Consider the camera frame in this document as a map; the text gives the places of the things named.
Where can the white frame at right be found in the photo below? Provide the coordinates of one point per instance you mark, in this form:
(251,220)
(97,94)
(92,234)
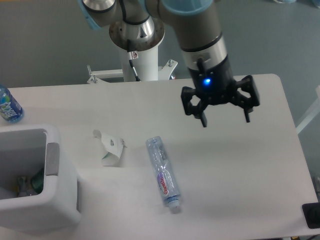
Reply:
(309,114)

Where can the white paper carton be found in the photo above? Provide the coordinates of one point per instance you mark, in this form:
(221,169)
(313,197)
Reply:
(113,147)

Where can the black device at table edge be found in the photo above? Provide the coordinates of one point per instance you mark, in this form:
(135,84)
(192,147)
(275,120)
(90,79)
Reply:
(311,213)

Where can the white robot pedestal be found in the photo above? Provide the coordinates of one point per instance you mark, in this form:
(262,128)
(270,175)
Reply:
(140,62)

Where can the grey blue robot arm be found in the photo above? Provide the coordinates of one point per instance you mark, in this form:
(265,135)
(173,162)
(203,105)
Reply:
(195,23)

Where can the grey trash in bin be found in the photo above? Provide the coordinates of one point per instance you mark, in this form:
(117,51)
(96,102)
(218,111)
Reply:
(22,185)

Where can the green trash in bin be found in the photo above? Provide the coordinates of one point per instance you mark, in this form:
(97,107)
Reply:
(37,181)

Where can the clear crushed plastic bottle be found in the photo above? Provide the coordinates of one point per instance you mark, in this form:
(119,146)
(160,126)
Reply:
(164,174)

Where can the white trash can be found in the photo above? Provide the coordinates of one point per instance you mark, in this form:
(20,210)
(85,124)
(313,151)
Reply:
(24,150)

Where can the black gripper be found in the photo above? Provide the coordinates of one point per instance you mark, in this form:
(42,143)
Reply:
(212,82)

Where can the blue labelled drink bottle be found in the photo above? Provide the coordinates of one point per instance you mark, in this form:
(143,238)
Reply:
(10,110)

